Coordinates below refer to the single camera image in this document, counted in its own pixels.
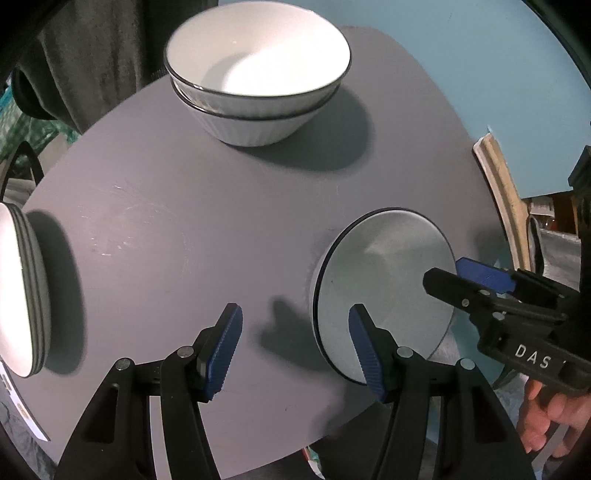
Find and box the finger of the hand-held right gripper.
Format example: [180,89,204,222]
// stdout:
[455,257,578,301]
[423,268,568,324]

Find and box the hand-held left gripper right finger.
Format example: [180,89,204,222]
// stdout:
[348,303,536,480]

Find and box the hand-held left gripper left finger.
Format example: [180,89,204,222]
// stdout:
[55,302,244,480]

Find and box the white bowl with dark rim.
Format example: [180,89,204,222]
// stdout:
[175,85,335,147]
[164,4,352,118]
[310,208,458,386]

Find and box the large white plate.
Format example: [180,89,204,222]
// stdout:
[18,210,52,363]
[11,205,47,374]

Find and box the stack of plates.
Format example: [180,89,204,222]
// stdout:
[0,202,37,378]

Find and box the person's right hand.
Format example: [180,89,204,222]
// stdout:
[515,378,591,455]

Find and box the wooden board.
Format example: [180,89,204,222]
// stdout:
[472,134,532,271]

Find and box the green checkered tablecloth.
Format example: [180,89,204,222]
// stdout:
[0,85,79,162]

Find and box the dark grey towel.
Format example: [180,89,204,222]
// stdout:
[11,0,185,134]

